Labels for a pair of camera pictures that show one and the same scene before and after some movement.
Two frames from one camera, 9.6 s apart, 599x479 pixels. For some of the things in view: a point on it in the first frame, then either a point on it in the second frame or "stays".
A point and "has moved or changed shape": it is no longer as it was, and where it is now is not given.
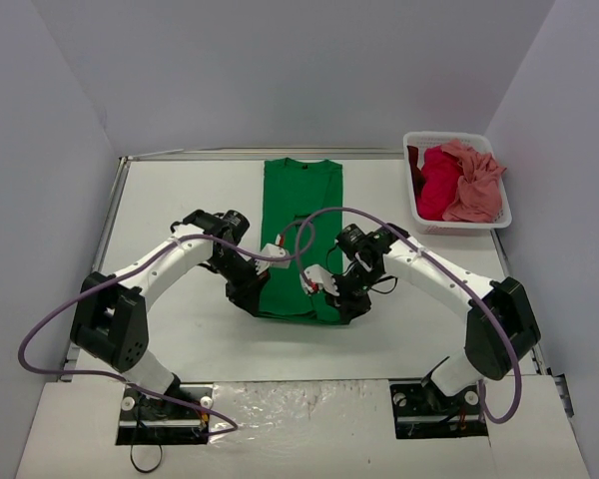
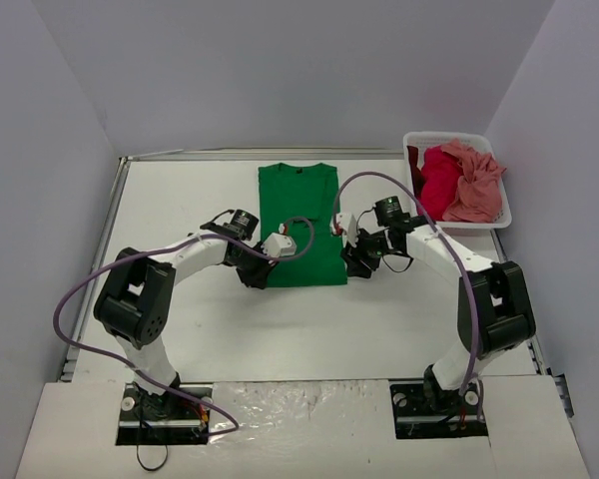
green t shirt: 303,205 has moved or changed shape
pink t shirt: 477,197 stays
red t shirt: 439,183 stays
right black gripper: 352,301 to 357,259
